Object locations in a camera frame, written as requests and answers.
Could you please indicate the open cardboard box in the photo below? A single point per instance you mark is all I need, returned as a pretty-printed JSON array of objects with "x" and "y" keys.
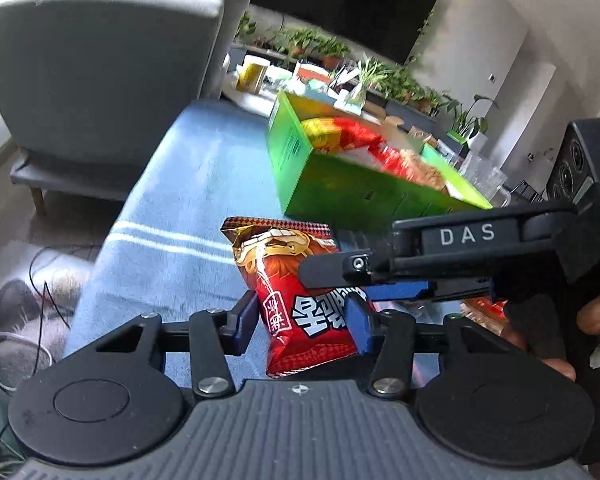
[{"x": 395, "y": 121}]

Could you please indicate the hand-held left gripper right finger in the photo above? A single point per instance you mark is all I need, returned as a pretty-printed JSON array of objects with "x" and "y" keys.
[{"x": 357, "y": 325}]

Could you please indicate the grey fluffy slipper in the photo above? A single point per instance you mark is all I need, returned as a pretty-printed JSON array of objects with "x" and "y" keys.
[{"x": 25, "y": 305}]

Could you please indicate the yellow can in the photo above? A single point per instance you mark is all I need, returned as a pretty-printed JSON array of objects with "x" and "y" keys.
[{"x": 252, "y": 77}]

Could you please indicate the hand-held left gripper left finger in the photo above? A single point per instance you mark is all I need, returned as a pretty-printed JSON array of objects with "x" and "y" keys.
[{"x": 240, "y": 325}]

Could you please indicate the potted green plant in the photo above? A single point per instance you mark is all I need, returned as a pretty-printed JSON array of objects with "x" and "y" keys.
[
  {"x": 334, "y": 55},
  {"x": 245, "y": 27},
  {"x": 300, "y": 42}
]

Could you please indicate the spider plant in glass vase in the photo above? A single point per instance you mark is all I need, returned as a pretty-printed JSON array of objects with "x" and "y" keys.
[{"x": 358, "y": 95}]

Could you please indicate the blue striped tablecloth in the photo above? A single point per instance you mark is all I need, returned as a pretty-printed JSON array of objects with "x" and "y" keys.
[{"x": 180, "y": 185}]

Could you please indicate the clear plastic pitcher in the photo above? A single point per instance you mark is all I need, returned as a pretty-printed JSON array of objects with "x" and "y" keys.
[{"x": 482, "y": 180}]

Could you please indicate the grey armchair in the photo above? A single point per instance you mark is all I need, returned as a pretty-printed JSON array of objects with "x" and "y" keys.
[{"x": 95, "y": 70}]

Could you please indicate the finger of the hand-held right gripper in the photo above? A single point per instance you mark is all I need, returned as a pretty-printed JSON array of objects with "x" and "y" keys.
[
  {"x": 470, "y": 235},
  {"x": 330, "y": 270}
]

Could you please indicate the large leaf plant white pot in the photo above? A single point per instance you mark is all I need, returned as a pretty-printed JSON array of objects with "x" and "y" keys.
[{"x": 467, "y": 120}]

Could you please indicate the orange snack packet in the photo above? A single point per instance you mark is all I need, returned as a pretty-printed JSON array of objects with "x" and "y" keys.
[{"x": 480, "y": 310}]

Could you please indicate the large red snack bag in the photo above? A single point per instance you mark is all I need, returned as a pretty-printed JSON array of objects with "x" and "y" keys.
[{"x": 365, "y": 140}]

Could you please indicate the row of potted plants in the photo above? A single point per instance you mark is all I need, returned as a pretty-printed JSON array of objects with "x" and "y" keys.
[{"x": 415, "y": 90}]

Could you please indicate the black wall television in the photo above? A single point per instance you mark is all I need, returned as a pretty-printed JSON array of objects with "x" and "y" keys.
[{"x": 340, "y": 5}]

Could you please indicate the red yellow snack bag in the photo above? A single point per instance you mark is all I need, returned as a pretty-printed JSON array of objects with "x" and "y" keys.
[{"x": 320, "y": 132}]

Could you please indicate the white round table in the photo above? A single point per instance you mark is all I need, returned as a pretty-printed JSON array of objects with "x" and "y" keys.
[{"x": 250, "y": 102}]

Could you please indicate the orange red box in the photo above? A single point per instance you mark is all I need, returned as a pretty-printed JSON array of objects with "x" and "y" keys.
[{"x": 310, "y": 72}]

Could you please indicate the red noodle packet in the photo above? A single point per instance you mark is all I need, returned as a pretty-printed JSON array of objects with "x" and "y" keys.
[{"x": 290, "y": 280}]

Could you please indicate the green cardboard box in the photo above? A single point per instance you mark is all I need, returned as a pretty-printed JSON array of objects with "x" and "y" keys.
[{"x": 355, "y": 195}]

